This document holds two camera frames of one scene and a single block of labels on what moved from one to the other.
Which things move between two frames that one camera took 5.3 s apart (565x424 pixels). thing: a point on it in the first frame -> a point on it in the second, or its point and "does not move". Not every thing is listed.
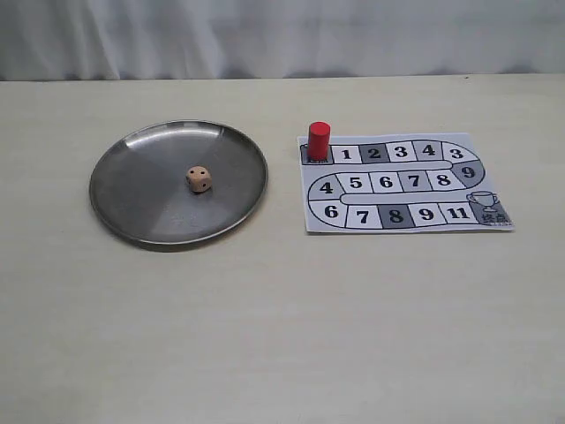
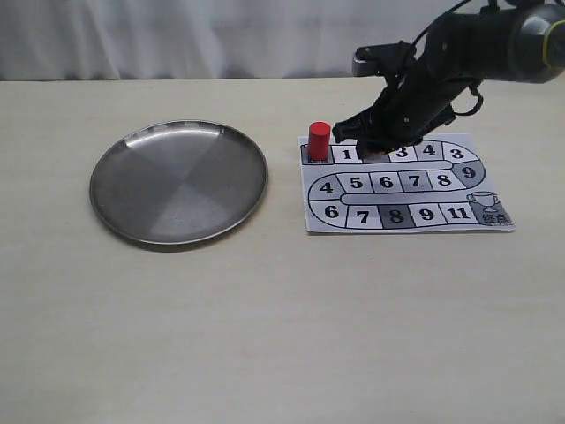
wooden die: (199, 178) -> (377, 155)
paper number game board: (396, 183) does not move
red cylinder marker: (319, 141) does not move
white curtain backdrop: (143, 40) does not move
